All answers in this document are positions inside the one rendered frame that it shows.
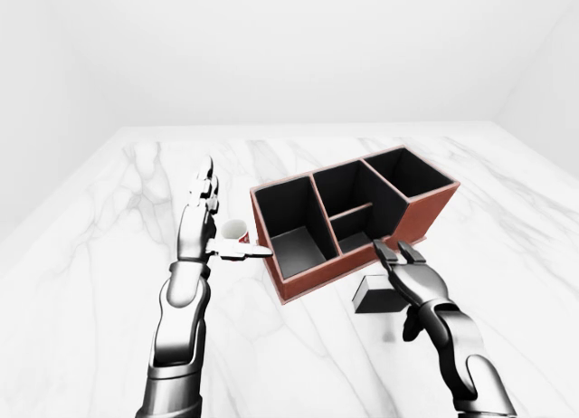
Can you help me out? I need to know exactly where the white and red mug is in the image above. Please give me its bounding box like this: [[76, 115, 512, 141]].
[[220, 218, 251, 246]]

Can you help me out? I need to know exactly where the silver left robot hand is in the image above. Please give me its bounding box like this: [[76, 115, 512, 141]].
[[176, 156, 274, 264]]

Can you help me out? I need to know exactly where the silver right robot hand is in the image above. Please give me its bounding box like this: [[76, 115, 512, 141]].
[[371, 238, 452, 344]]

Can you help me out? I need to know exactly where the red-brown desk caddy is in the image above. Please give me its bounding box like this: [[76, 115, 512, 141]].
[[249, 144, 461, 307]]

